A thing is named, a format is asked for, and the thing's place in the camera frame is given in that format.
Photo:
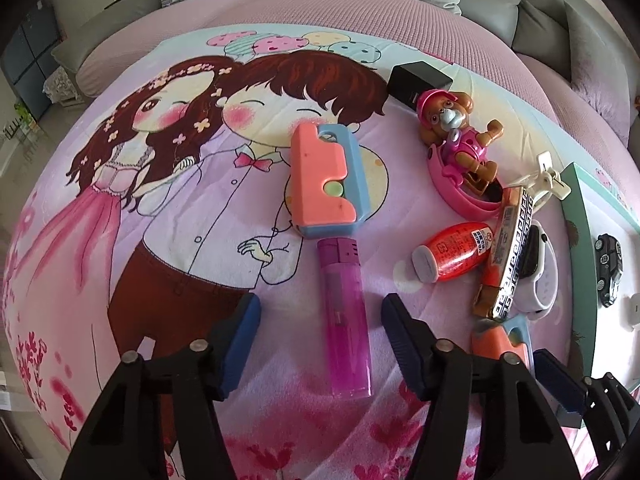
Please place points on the white lace basket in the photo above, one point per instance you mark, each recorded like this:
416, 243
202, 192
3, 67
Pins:
60, 85

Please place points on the green plant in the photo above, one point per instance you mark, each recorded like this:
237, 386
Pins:
25, 114

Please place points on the white charger plug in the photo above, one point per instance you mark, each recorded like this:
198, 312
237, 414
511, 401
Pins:
634, 312

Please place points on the purple lighter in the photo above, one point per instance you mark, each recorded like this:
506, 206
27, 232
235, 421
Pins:
345, 320

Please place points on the orange and blue utility knife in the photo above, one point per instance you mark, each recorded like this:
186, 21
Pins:
495, 340

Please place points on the pink sofa cover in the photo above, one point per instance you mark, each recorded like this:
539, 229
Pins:
320, 10

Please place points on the white hair clip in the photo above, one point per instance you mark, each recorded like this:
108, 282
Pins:
547, 182

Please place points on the black charger block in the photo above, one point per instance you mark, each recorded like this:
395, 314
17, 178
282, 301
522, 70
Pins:
417, 82

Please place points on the pink toy vehicle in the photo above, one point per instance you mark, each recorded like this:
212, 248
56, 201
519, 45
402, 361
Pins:
452, 187

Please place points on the dark blue cabinet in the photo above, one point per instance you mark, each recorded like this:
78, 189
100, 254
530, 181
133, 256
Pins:
30, 55

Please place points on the salmon and blue toy block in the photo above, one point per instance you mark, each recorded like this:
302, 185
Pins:
315, 180

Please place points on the red bottle with white cap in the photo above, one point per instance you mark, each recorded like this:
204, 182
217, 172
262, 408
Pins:
457, 250

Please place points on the grey sofa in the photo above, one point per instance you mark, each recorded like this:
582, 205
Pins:
495, 5

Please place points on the patterned harmonica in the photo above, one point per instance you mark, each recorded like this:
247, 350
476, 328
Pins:
512, 250

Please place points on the green framed white board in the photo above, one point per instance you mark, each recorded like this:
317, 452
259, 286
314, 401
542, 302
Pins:
582, 240

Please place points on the grey and purple pillow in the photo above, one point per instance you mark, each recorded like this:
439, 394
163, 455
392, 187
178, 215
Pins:
600, 65

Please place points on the printed cartoon blanket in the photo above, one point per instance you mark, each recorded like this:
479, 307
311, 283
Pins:
165, 220

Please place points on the black toy car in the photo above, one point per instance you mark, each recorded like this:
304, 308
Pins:
607, 270

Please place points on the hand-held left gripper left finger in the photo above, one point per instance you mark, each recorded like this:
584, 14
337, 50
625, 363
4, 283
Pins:
240, 345

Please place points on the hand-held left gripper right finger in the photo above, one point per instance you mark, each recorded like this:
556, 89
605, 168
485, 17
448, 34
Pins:
405, 347

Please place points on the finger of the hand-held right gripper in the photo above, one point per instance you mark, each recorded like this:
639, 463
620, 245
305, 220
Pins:
555, 380

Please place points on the pink toy dog figure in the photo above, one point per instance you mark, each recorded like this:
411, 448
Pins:
457, 130

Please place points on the white smartwatch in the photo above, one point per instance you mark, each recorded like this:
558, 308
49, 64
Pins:
545, 275

